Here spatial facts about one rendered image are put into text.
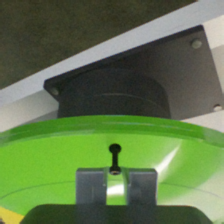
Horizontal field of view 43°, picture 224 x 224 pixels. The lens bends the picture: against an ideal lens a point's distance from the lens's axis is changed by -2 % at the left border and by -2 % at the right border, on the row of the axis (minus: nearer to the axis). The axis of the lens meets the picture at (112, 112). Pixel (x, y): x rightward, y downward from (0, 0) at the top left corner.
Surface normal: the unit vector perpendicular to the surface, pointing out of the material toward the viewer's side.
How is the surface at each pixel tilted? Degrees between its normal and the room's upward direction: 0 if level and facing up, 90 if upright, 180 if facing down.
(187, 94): 0
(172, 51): 0
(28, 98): 0
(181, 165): 24
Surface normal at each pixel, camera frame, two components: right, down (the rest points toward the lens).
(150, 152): 0.06, 0.51
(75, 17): -0.01, 0.82
